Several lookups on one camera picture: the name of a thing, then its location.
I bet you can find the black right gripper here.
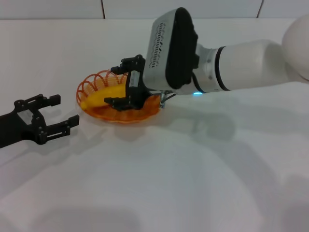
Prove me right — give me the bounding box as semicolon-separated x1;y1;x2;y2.
103;54;152;112

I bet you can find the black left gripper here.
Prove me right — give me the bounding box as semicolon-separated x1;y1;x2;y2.
0;93;81;149

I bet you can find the yellow banana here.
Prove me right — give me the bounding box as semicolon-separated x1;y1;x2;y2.
80;83;128;110

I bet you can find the orange wire basket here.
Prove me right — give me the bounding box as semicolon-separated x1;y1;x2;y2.
76;69;162;125

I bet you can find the metal plug on right gripper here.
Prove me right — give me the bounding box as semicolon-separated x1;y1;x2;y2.
159;90;168;110

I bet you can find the grey black wrist camera box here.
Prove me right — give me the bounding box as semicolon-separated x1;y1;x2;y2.
142;7;200;96

